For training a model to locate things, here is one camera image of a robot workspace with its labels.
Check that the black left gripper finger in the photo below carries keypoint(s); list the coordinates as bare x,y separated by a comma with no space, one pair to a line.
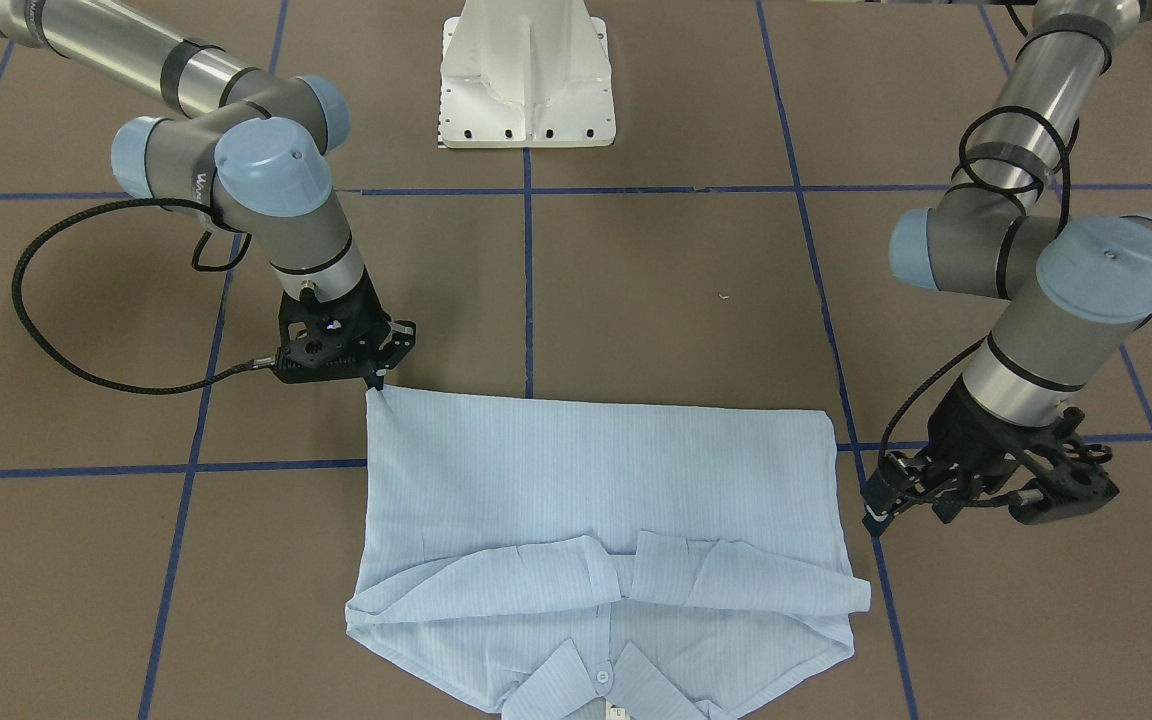
876,521

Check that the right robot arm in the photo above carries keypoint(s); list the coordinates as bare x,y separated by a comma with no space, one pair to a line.
244,152

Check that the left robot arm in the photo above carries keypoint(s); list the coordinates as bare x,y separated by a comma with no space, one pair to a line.
1075,287

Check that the white camera stand base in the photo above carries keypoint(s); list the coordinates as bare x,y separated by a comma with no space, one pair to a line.
526,75

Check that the light blue button shirt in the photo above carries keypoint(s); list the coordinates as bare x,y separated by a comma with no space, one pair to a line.
540,559

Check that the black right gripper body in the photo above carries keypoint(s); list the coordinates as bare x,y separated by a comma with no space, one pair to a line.
370,304

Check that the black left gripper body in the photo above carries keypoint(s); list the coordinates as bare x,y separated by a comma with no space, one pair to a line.
958,428

